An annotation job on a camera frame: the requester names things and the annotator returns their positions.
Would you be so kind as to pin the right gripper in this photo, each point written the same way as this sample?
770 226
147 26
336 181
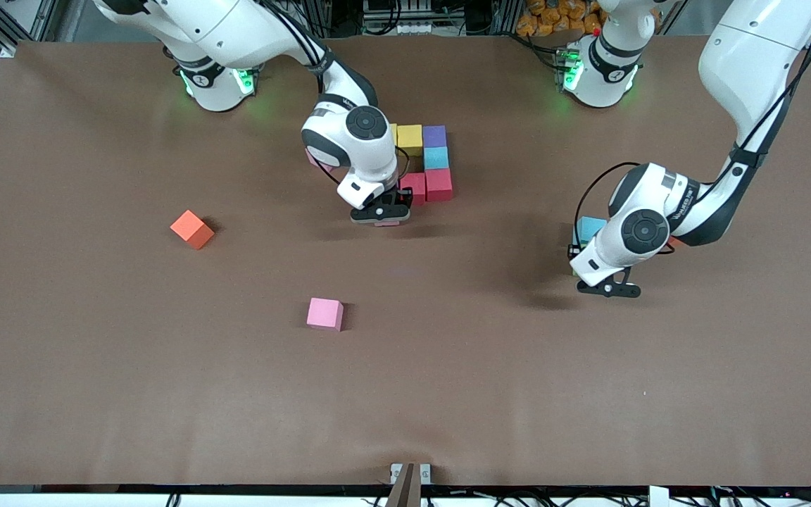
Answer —
403 194

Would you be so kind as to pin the orange foam cube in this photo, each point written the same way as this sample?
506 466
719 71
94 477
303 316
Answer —
191 229
674 242

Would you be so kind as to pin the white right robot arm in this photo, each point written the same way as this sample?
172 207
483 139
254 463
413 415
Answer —
349 137

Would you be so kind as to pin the red foam cube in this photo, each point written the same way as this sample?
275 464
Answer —
418 186
438 184

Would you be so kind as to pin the light blue foam cube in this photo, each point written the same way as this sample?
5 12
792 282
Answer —
588 227
436 158

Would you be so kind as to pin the purple foam cube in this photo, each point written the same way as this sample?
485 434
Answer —
434 136

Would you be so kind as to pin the bag of oranges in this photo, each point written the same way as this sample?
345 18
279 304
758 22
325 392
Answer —
546 17

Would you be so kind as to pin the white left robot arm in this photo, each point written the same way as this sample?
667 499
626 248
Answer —
757 63

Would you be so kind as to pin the brown table cover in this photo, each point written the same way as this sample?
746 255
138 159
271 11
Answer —
405 394

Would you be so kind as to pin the light pink foam cube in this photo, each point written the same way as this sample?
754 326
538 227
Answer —
325 314
315 160

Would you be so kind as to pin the white power strip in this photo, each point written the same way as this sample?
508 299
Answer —
412 28

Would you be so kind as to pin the metal bracket with post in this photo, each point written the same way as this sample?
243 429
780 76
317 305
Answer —
409 486

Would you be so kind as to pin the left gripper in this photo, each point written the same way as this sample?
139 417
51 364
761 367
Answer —
575 251

